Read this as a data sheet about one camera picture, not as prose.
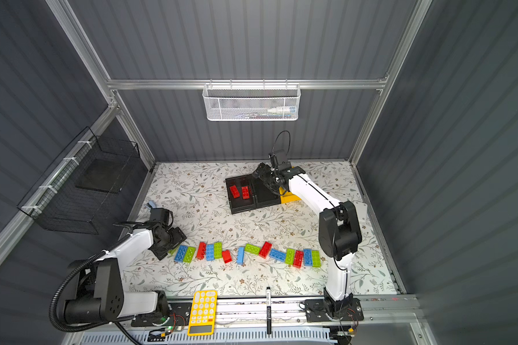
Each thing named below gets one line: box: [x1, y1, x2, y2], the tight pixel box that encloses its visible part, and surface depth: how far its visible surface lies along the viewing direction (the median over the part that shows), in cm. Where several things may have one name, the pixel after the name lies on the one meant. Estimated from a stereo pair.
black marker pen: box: [266, 286, 272, 335], surface depth 77 cm
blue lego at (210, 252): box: [205, 243, 216, 261], surface depth 88 cm
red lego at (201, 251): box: [197, 241, 207, 261], surface depth 88 cm
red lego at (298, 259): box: [292, 250, 304, 269], surface depth 87 cm
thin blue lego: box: [236, 246, 246, 266], surface depth 88 cm
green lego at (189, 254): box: [182, 246, 197, 264], surface depth 88 cm
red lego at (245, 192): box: [241, 185, 250, 200], surface depth 107 cm
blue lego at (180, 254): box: [174, 245, 188, 264], surface depth 88 cm
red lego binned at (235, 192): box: [229, 184, 241, 200], surface depth 107 cm
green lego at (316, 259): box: [311, 250, 322, 268], surface depth 86 cm
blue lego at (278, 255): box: [269, 247, 287, 263], surface depth 88 cm
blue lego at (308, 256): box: [303, 248, 313, 266], surface depth 86 cm
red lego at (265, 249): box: [259, 240, 273, 259], surface depth 90 cm
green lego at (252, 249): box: [244, 243, 262, 256], surface depth 91 cm
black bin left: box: [225, 173, 257, 215], surface depth 107 cm
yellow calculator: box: [187, 290, 218, 337], surface depth 75 cm
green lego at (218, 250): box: [214, 241, 223, 259], surface depth 88 cm
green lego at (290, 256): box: [284, 247, 296, 266], surface depth 88 cm
